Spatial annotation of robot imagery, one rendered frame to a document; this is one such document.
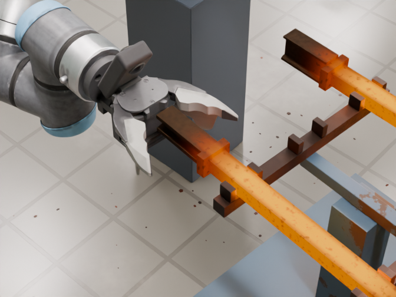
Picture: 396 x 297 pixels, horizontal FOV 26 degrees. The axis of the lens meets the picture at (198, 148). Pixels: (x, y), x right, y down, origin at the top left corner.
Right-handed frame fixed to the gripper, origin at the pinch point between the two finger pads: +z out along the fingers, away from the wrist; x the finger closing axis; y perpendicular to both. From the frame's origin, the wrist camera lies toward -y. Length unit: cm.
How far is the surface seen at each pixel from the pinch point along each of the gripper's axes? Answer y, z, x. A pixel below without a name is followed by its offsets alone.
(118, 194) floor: 99, -71, -34
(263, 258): 26.5, 5.9, -8.2
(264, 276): 26.5, 8.2, -6.1
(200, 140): -1.1, 0.7, 0.1
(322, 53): -1.8, -0.1, -23.4
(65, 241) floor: 99, -67, -14
